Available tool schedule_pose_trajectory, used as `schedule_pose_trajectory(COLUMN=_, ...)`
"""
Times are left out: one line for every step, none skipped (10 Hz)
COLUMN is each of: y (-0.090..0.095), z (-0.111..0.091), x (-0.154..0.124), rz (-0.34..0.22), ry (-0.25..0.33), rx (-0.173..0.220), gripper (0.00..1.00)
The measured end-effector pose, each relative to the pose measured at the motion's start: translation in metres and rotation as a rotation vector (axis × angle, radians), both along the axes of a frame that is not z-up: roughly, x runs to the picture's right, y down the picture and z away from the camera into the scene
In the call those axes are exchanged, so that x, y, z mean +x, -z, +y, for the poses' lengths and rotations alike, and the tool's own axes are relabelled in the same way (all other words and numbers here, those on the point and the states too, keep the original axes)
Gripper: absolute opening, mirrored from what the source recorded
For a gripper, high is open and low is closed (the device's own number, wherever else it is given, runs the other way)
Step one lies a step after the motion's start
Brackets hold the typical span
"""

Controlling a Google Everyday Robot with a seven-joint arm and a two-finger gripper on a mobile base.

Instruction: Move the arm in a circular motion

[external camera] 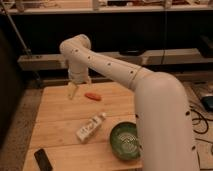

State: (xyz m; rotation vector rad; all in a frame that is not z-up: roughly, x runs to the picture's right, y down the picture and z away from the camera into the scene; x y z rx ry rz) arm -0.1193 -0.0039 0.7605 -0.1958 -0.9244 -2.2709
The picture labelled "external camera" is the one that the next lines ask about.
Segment black cables on floor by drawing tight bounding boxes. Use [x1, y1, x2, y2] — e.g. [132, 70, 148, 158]
[189, 103, 213, 145]

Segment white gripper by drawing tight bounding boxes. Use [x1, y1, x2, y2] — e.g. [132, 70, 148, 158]
[68, 69, 92, 100]

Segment upper white shelf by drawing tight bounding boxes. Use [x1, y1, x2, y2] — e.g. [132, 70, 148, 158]
[0, 0, 213, 15]

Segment dark box on floor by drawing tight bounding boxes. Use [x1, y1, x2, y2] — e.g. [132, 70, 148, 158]
[200, 94, 213, 112]

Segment grey metal pole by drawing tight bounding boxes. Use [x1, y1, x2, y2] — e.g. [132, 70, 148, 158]
[0, 0, 42, 88]

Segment black phone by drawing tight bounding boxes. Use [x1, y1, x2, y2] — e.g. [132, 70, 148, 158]
[34, 149, 53, 171]

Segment green bowl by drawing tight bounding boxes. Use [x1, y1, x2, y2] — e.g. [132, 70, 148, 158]
[109, 122, 140, 161]

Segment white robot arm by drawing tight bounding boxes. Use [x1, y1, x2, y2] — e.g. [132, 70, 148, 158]
[60, 34, 200, 171]

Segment orange carrot toy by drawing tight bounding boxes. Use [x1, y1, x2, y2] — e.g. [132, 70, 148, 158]
[85, 93, 102, 101]

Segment grey lower shelf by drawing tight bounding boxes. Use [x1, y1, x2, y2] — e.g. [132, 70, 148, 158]
[17, 48, 213, 72]

